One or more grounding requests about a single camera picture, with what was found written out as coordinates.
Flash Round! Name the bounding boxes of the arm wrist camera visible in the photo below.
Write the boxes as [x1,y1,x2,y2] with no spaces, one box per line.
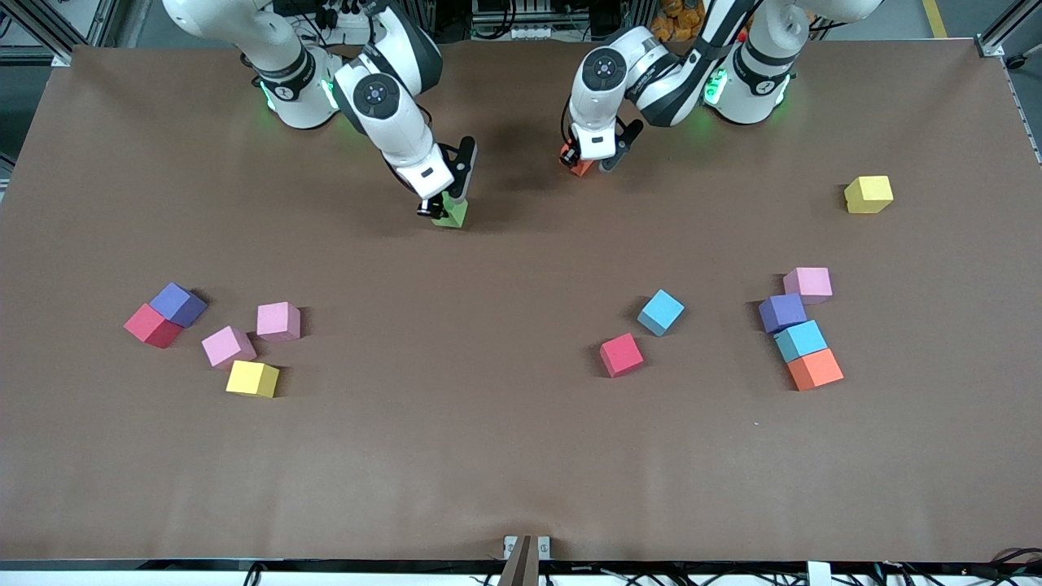
[601,119,645,174]
[444,136,478,203]

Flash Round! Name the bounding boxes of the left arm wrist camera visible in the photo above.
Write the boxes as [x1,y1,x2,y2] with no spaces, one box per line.
[601,119,645,174]

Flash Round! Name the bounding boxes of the purple foam cube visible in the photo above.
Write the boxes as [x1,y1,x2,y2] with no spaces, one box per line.
[149,282,208,328]
[759,293,808,335]

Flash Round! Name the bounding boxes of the light blue foam cube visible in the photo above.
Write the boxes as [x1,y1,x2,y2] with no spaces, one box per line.
[773,320,829,364]
[637,290,685,338]

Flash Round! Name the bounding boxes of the pink foam cube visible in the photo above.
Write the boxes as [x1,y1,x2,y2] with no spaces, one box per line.
[783,267,834,305]
[201,326,257,371]
[256,302,302,343]

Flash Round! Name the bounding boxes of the white power strip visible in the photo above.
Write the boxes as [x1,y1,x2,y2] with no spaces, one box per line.
[313,8,383,46]

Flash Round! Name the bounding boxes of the green foam cube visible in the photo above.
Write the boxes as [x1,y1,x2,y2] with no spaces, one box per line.
[431,198,470,230]

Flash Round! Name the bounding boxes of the yellow foam cube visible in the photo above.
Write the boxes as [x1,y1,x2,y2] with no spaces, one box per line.
[225,360,280,399]
[844,176,894,215]

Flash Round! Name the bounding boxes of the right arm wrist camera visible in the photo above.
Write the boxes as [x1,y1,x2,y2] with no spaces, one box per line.
[444,136,478,203]

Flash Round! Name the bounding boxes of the metal table edge bracket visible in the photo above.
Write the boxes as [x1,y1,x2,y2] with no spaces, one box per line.
[503,535,552,586]

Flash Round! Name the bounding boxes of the orange snack bags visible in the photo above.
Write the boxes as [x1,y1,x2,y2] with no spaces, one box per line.
[650,0,713,42]

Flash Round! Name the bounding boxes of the red foam cube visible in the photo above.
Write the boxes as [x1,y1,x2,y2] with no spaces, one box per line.
[124,304,184,349]
[600,333,645,378]

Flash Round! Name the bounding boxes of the brown table cover sheet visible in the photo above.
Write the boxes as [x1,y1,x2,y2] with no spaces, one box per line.
[0,41,1042,562]

